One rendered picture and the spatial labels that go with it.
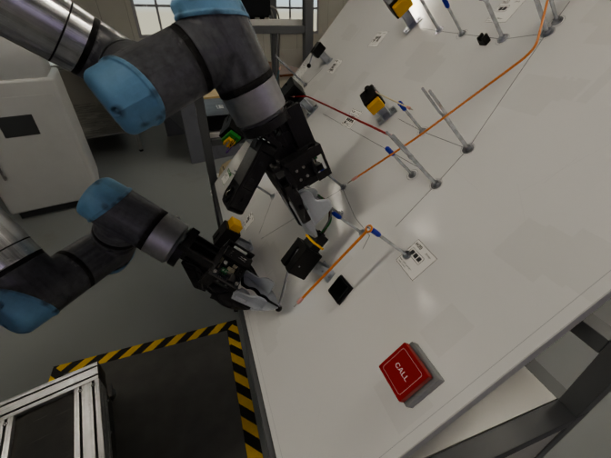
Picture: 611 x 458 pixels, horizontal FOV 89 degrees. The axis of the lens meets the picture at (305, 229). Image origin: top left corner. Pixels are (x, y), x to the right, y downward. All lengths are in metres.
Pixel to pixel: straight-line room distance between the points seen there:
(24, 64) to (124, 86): 3.00
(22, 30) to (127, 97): 0.15
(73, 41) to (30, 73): 2.87
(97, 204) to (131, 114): 0.21
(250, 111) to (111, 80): 0.15
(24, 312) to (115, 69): 0.35
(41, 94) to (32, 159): 0.53
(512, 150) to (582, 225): 0.15
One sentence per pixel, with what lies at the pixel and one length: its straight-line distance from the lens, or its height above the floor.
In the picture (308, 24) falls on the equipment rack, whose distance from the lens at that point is 1.42.
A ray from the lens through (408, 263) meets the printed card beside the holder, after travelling 0.51.
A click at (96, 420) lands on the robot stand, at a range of 1.56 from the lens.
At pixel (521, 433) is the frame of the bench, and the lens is 0.83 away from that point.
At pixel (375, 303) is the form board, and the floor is 1.09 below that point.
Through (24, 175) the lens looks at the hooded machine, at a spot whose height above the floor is 0.39.
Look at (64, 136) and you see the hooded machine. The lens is 3.36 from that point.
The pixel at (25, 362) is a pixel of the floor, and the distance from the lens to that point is 2.26.
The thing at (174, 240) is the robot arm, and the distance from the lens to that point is 0.53.
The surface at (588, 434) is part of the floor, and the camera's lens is 1.99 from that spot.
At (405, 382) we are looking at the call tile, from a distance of 0.44.
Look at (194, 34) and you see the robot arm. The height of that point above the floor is 1.45.
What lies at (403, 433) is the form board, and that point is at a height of 1.04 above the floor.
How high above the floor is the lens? 1.46
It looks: 34 degrees down
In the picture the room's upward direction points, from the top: straight up
